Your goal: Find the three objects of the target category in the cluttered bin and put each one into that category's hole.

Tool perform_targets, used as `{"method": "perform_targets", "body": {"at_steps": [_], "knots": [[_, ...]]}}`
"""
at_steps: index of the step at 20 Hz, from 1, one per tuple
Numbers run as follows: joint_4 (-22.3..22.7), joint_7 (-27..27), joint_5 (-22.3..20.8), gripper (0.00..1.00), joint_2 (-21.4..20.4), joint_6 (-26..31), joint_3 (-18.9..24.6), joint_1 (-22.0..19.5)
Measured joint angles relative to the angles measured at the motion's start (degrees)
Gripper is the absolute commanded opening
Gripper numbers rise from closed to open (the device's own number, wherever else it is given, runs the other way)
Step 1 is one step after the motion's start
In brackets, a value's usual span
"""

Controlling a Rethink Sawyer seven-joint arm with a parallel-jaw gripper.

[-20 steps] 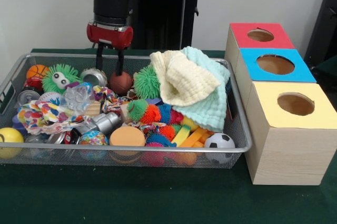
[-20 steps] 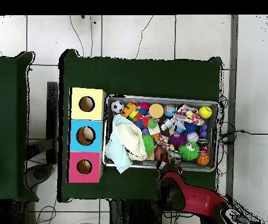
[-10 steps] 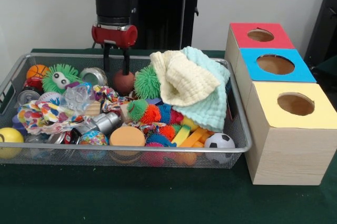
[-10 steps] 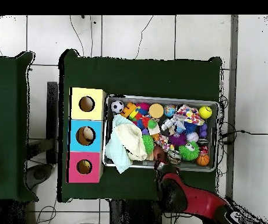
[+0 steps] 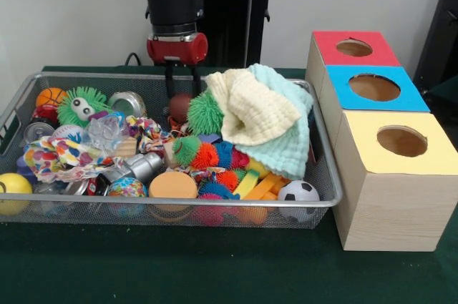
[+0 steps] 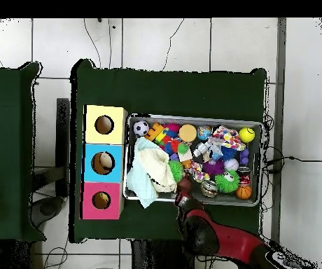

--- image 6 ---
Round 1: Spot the green puffer toy with eyes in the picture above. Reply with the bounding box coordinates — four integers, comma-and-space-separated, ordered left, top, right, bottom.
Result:
214, 170, 241, 195
168, 160, 185, 183

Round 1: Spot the cream muslin cloth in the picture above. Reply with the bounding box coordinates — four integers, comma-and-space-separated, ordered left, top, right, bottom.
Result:
136, 147, 178, 194

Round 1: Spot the mint green cloth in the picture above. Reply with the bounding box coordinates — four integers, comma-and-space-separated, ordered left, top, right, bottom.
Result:
126, 137, 162, 209

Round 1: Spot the clear plastic bottle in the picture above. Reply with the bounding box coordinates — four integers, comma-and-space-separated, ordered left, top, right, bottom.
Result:
205, 137, 224, 161

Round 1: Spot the white polka dot cloth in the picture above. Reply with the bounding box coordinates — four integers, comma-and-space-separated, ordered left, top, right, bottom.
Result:
211, 125, 246, 152

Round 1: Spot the shallow metal mesh bin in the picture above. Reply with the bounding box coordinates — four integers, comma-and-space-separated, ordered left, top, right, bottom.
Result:
122, 113, 264, 207

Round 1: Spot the wooden box with three holes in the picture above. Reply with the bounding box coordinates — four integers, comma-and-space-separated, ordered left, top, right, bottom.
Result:
79, 104, 129, 221

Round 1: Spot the small orange basketball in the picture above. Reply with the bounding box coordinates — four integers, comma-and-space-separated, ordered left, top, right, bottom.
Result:
235, 185, 253, 200

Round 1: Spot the orange foam disc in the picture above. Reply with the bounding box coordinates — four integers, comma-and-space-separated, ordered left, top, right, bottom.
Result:
178, 123, 198, 143

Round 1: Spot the small soccer ball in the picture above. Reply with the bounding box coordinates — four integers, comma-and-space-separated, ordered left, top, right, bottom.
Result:
132, 120, 151, 137

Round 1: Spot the yellow smiley ball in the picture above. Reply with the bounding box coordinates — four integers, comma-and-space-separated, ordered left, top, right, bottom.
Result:
238, 126, 256, 144

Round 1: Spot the dark green table cloth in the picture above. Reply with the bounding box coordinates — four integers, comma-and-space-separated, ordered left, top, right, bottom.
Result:
69, 58, 268, 244
0, 61, 47, 243

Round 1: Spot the black upright panel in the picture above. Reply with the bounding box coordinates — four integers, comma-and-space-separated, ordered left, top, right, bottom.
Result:
55, 97, 71, 197

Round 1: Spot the grey plastic base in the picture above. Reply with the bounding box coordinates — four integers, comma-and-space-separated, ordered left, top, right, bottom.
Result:
31, 195, 64, 228

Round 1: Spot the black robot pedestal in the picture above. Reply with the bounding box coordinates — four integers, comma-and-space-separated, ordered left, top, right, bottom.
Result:
131, 239, 187, 269

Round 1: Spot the black cable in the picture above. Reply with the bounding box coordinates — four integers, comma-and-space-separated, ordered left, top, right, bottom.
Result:
264, 155, 322, 173

